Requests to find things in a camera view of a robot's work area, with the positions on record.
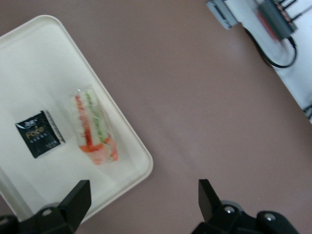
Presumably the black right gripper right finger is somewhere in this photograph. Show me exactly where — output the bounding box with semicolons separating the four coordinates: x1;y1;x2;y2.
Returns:
191;179;247;234

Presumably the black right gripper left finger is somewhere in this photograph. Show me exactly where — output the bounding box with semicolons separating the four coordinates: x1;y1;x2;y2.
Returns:
19;179;92;234

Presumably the plastic triangle sandwich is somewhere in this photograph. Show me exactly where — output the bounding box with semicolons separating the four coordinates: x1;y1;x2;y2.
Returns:
69;84;120;166

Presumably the cream plastic serving tray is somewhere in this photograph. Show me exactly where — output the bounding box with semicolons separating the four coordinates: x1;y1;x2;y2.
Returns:
0;14;155;224

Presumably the black Face packet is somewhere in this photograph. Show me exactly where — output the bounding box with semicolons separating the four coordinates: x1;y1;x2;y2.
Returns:
15;110;66;159

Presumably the small grey metal box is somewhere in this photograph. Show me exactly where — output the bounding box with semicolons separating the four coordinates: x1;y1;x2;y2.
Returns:
205;0;239;30

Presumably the dark grey device red strip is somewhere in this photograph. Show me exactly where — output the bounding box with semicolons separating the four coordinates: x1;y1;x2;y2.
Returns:
256;0;299;41

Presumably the black looped cable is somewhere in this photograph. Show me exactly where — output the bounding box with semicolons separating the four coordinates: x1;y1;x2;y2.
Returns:
243;24;300;69

